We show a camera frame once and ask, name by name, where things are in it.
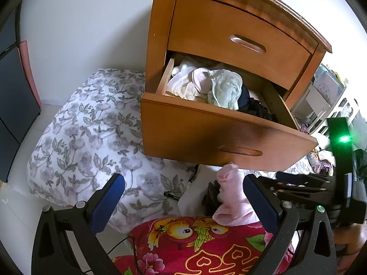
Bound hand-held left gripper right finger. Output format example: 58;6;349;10
243;174;337;275

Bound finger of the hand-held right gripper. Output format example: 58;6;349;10
270;186;337;200
276;171;336;186

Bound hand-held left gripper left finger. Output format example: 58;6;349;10
31;173;126;275

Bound pink underwear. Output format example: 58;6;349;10
212;163;260;227

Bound white sock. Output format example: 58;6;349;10
177;165;221;218

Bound black waistband grey underwear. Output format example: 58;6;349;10
163;189;185;201

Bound black lace underwear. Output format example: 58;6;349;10
239;97;278;124

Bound navy blue sock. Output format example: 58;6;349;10
238;84;259;112

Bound wooden drawer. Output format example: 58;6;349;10
145;0;333;121
166;0;320;83
140;57;319;168

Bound mint mesh underwear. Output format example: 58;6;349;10
206;69;244;111

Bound pale pink sock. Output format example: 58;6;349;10
191;67;218;95

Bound person's right forearm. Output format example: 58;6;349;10
334;226;365;254

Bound colourful clutter pile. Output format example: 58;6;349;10
305;146;336;175

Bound white shelf unit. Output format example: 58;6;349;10
291;63;367;141

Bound floral blanket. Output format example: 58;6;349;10
27;68;336;234

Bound red parrot pillow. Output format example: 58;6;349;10
110;216;296;275

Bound dark blue wardrobe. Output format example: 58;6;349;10
0;11;41;184

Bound pink board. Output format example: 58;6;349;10
19;40;42;112

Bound thin black cable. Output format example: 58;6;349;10
83;233;138;275

